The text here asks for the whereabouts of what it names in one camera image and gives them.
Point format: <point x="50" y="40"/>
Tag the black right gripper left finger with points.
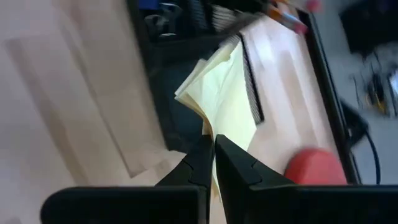
<point x="180" y="205"/>

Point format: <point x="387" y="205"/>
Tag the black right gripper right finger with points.
<point x="264" y="205"/>

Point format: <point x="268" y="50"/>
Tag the yellow sticky note pad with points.
<point x="224" y="102"/>

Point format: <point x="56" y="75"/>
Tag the orange pencil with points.
<point x="287" y="18"/>

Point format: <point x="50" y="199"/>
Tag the black mesh desk organizer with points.
<point x="174" y="93"/>

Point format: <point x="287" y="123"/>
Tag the red desk lamp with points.
<point x="314" y="168"/>

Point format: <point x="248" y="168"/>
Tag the black aluminium table frame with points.
<point x="329" y="93"/>

